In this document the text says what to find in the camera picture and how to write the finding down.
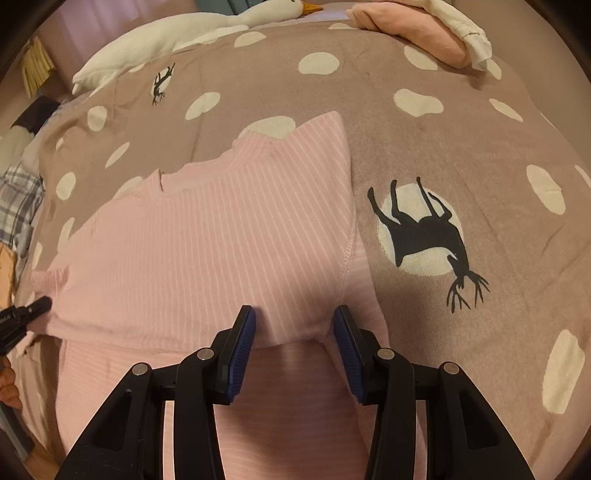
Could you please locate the grey blue curtain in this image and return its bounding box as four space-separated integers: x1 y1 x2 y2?
194 0 252 16

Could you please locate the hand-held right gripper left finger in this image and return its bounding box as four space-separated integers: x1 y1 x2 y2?
55 305 256 480

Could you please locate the blue plaid cloth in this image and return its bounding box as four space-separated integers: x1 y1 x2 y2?
0 161 44 259

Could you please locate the pink folded garment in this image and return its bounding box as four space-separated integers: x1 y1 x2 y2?
346 0 474 70

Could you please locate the pink curtain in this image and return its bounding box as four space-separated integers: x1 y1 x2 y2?
69 0 204 28

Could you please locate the brown spotted deer blanket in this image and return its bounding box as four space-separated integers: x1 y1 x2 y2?
14 9 591 480

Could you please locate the yellow striped object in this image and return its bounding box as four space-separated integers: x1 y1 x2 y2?
23 39 57 97

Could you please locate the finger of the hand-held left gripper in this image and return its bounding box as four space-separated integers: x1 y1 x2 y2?
0 296 52 357

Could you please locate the white cloth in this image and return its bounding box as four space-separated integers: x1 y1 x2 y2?
0 127 37 169

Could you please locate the person's left hand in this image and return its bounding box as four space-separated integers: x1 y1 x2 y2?
0 357 22 411

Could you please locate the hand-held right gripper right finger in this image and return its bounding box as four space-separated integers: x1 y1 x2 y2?
333 305 536 480

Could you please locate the dark cloth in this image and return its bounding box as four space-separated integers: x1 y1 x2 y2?
11 98 63 137

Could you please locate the white goose plush toy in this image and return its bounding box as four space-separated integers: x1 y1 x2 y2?
71 0 324 95

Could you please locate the orange cloth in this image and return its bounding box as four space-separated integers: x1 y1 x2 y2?
0 244 17 305

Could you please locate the pink striped shirt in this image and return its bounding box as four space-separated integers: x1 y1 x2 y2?
28 111 389 480

